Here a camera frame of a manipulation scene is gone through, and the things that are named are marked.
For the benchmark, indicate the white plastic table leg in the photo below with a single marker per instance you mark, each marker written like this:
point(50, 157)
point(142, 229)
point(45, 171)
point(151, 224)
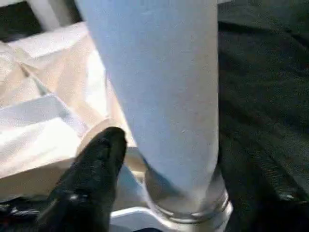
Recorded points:
point(48, 12)
point(164, 72)

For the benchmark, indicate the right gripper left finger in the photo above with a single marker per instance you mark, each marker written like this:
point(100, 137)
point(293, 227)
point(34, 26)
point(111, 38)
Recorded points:
point(91, 183)

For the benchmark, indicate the white plastic table top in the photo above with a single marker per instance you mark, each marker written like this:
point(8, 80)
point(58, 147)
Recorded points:
point(48, 96)

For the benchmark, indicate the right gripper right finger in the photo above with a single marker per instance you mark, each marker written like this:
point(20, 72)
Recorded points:
point(260, 200)

